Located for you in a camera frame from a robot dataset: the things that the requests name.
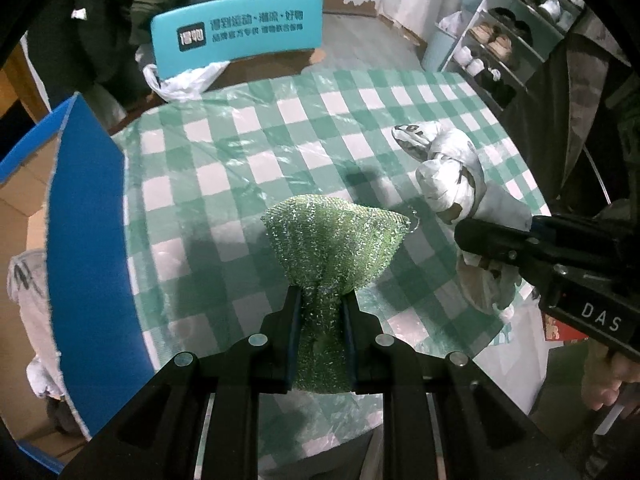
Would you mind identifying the white patterned sock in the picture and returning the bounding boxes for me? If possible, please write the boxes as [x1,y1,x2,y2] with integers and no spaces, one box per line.
[392,120,533,320]

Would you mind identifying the grey-brown fuzzy sock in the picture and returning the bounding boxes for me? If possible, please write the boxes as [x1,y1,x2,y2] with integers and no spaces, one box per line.
[6,249,65,400]

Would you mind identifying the person's right hand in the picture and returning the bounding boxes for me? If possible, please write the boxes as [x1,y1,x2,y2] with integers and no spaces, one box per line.
[582,339,639,411]

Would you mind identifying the red packet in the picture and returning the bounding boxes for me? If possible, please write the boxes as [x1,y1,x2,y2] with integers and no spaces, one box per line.
[541,312,588,342]

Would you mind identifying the green checkered tablecloth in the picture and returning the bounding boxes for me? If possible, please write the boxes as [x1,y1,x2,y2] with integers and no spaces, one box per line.
[114,70,547,367]

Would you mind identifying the grey shoe rack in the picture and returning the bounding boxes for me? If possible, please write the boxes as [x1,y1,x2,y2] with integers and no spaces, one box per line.
[422,0,585,115]

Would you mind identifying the blue-edged cardboard box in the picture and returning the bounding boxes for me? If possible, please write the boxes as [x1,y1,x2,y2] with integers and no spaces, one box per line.
[0,91,162,476]

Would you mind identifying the white plastic bag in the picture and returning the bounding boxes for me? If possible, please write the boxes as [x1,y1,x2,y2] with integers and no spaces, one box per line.
[134,44,230,102]

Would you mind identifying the teal shoe box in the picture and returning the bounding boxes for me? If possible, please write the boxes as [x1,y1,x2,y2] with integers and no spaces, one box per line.
[151,0,323,79]

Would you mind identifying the dark hanging jacket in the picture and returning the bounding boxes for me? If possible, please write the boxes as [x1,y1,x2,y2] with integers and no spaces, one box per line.
[26,0,210,110]

